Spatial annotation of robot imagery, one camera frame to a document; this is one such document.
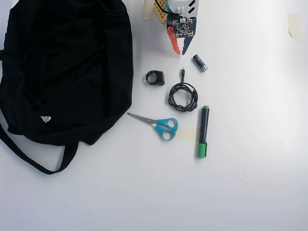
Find white navy gripper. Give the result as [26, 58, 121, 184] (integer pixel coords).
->
[166, 0, 201, 57]

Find black braided USB cable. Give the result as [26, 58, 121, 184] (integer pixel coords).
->
[167, 67, 199, 113]

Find yellow perforated robot base part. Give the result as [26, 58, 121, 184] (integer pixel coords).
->
[153, 0, 169, 24]

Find black fabric bag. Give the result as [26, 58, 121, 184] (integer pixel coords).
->
[0, 0, 134, 175]

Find black silver battery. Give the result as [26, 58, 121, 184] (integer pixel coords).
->
[192, 54, 208, 73]

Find green black marker pen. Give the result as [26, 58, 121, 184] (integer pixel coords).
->
[196, 105, 210, 159]

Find torn beige masking tape piece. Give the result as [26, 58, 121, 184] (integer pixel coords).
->
[287, 13, 302, 42]

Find camera circuit board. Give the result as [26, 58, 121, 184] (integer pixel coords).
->
[172, 19, 195, 39]

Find black robot wire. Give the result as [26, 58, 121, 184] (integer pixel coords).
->
[154, 0, 174, 15]

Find black ring strap device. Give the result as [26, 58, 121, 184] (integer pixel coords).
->
[145, 69, 166, 87]

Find blue handled scissors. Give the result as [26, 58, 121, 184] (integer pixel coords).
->
[127, 112, 179, 141]

